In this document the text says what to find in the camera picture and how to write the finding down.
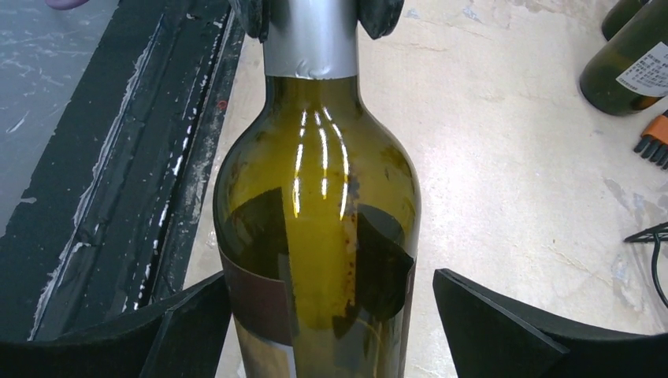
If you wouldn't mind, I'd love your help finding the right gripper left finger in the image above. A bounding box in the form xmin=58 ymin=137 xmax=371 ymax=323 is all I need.
xmin=1 ymin=272 xmax=231 ymax=377

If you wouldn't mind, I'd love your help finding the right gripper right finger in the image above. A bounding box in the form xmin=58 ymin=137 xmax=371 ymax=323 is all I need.
xmin=432 ymin=269 xmax=667 ymax=377

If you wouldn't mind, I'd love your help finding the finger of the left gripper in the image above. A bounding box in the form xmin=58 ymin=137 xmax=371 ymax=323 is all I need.
xmin=228 ymin=0 xmax=269 ymax=43
xmin=357 ymin=0 xmax=405 ymax=39

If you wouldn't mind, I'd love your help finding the green bottle silver cap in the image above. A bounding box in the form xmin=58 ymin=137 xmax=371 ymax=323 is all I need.
xmin=213 ymin=1 xmax=421 ymax=377

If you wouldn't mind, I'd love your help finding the dark green wine bottle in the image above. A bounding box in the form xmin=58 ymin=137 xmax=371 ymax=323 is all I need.
xmin=601 ymin=0 xmax=651 ymax=41

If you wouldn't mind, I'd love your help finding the orange hex key set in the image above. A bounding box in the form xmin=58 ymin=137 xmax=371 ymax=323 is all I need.
xmin=633 ymin=110 xmax=667 ymax=171

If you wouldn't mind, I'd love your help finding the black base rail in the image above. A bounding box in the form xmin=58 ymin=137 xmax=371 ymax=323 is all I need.
xmin=1 ymin=1 xmax=243 ymax=343

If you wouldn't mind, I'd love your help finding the black wire wine rack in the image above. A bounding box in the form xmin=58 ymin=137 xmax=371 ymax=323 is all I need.
xmin=623 ymin=222 xmax=667 ymax=308

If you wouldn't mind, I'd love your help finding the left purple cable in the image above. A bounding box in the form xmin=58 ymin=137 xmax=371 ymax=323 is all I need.
xmin=44 ymin=0 xmax=90 ymax=12

